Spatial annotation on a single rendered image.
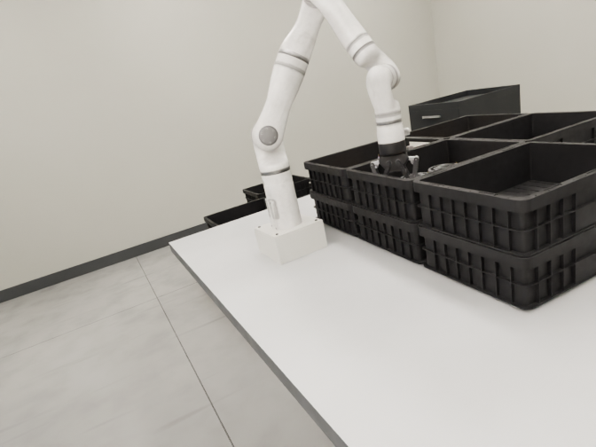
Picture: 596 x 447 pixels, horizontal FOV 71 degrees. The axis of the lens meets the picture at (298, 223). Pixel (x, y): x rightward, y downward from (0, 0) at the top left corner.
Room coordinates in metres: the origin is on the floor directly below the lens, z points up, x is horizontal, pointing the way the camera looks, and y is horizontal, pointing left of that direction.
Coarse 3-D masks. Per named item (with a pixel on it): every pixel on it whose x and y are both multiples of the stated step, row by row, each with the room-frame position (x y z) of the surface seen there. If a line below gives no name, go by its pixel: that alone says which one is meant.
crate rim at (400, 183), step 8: (432, 144) 1.32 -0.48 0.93; (520, 144) 1.07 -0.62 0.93; (408, 152) 1.28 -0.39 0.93; (496, 152) 1.04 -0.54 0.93; (376, 160) 1.26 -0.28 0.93; (472, 160) 1.01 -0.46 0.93; (352, 168) 1.22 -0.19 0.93; (448, 168) 0.98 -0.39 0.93; (352, 176) 1.18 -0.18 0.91; (360, 176) 1.13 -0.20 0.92; (368, 176) 1.10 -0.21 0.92; (376, 176) 1.06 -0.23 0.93; (384, 176) 1.03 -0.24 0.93; (392, 176) 1.01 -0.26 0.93; (384, 184) 1.03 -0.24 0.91; (392, 184) 1.00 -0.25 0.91; (400, 184) 0.97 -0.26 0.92; (408, 184) 0.95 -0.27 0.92
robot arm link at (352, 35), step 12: (312, 0) 1.22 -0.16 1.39; (324, 0) 1.21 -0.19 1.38; (336, 0) 1.20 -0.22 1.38; (324, 12) 1.21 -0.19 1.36; (336, 12) 1.20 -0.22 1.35; (348, 12) 1.20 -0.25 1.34; (336, 24) 1.20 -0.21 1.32; (348, 24) 1.19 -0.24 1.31; (360, 24) 1.20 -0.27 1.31; (348, 36) 1.19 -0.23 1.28; (360, 36) 1.17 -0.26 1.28; (348, 48) 1.19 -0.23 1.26
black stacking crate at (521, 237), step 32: (512, 160) 1.04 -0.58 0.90; (544, 160) 1.03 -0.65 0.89; (576, 160) 0.95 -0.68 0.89; (512, 192) 0.99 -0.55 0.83; (576, 192) 0.72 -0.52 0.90; (448, 224) 0.85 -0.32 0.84; (480, 224) 0.76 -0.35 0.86; (512, 224) 0.69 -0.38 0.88; (544, 224) 0.68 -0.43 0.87; (576, 224) 0.71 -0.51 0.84
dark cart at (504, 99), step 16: (448, 96) 3.21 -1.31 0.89; (464, 96) 3.28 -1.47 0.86; (480, 96) 2.73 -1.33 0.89; (496, 96) 2.80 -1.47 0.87; (512, 96) 2.86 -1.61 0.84; (416, 112) 2.99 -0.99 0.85; (432, 112) 2.85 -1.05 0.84; (448, 112) 2.73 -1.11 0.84; (464, 112) 2.67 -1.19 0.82; (480, 112) 2.73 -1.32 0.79; (496, 112) 2.79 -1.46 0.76; (512, 112) 2.86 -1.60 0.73; (416, 128) 3.00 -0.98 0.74
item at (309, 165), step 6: (408, 138) 1.52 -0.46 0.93; (414, 138) 1.49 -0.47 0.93; (420, 138) 1.46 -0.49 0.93; (426, 138) 1.43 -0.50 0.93; (432, 138) 1.41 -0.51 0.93; (438, 138) 1.39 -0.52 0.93; (366, 144) 1.59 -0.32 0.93; (372, 144) 1.59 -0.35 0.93; (426, 144) 1.34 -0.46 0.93; (348, 150) 1.55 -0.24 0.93; (324, 156) 1.52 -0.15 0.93; (330, 156) 1.52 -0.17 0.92; (306, 162) 1.47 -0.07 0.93; (312, 162) 1.44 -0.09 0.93; (366, 162) 1.25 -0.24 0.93; (306, 168) 1.47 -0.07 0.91; (312, 168) 1.42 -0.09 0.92; (318, 168) 1.37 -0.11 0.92; (324, 168) 1.34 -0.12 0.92; (330, 168) 1.30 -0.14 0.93; (336, 168) 1.26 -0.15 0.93; (342, 168) 1.24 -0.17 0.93; (348, 168) 1.23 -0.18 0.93; (330, 174) 1.30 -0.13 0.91; (336, 174) 1.26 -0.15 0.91; (342, 174) 1.23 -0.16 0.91
